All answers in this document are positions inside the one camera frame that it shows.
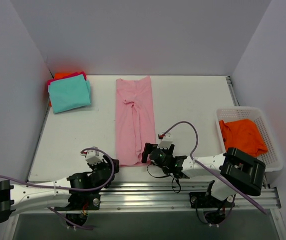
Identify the pink t shirt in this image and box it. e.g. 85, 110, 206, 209
115, 76, 156, 167

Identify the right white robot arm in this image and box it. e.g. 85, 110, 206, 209
142, 143, 266, 208

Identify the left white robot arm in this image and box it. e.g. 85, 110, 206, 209
0, 155, 119, 223

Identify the folded teal t shirt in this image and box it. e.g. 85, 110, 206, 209
48, 75, 91, 114

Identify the orange t shirt in basket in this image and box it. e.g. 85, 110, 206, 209
219, 119, 268, 158

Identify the folded magenta t shirt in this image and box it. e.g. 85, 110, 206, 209
46, 71, 86, 87

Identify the folded orange t shirt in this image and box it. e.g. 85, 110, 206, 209
48, 71, 74, 108

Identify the white plastic basket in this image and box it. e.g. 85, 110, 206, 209
216, 106, 284, 172

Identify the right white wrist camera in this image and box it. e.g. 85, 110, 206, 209
157, 132, 173, 150

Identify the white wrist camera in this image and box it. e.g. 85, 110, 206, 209
157, 132, 173, 150
80, 147, 103, 167

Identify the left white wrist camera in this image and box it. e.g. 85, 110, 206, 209
80, 147, 103, 167

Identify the black cable on right wrist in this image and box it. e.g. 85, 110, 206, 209
146, 162, 183, 194

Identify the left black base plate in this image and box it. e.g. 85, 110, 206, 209
54, 192, 100, 211

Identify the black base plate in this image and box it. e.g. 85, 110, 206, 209
189, 191, 235, 209
54, 192, 100, 211

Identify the aluminium mounting rail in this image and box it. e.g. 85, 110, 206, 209
9, 180, 283, 215

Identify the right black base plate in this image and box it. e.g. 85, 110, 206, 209
189, 191, 235, 209

